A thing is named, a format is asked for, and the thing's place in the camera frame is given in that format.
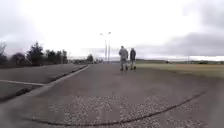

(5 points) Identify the grey asphalt path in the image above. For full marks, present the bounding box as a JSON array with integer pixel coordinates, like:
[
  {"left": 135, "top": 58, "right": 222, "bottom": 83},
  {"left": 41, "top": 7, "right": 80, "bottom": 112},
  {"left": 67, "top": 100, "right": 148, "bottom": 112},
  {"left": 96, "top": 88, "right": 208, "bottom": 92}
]
[{"left": 0, "top": 63, "right": 224, "bottom": 128}]

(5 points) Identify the grass field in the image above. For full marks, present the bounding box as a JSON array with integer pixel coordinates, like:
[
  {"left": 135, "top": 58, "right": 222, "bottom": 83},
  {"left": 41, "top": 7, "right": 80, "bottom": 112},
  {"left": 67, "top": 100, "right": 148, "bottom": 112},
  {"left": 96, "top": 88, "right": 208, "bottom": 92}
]
[{"left": 136, "top": 62, "right": 224, "bottom": 81}]

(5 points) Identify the dark kerb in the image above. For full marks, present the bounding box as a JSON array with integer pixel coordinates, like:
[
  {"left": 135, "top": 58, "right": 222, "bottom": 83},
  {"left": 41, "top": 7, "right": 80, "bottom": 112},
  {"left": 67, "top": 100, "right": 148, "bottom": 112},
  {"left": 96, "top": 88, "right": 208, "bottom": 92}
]
[{"left": 0, "top": 64, "right": 90, "bottom": 103}]

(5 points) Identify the grey asphalt parking area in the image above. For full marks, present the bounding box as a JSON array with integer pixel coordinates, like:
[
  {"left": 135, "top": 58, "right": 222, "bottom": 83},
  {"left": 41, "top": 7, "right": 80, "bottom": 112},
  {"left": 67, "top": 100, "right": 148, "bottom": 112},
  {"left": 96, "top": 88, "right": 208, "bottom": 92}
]
[{"left": 0, "top": 63, "right": 87, "bottom": 100}]

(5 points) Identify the row of dark trees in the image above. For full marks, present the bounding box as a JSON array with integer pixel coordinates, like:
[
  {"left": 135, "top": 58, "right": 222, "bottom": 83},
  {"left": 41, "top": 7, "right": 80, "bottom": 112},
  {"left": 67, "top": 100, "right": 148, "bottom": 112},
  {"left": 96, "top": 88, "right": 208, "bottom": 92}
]
[{"left": 0, "top": 40, "right": 70, "bottom": 68}]

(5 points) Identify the single dark tree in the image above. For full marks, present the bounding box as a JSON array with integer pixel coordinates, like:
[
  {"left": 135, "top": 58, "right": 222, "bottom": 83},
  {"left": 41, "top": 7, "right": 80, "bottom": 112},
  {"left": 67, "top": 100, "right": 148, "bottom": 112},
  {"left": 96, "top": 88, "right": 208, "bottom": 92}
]
[{"left": 86, "top": 53, "right": 95, "bottom": 64}]

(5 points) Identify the person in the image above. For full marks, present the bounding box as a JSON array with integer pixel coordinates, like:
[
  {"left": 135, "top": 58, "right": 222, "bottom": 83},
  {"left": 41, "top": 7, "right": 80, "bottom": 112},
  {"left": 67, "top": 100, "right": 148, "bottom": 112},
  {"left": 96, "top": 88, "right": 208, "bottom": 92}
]
[
  {"left": 129, "top": 47, "right": 138, "bottom": 71},
  {"left": 118, "top": 45, "right": 130, "bottom": 72}
]

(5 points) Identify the street lamp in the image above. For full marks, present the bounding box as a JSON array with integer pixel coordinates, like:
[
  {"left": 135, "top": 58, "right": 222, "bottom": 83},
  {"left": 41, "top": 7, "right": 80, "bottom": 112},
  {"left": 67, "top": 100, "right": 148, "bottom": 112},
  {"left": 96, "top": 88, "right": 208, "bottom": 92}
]
[
  {"left": 107, "top": 31, "right": 113, "bottom": 64},
  {"left": 99, "top": 32, "right": 108, "bottom": 64}
]

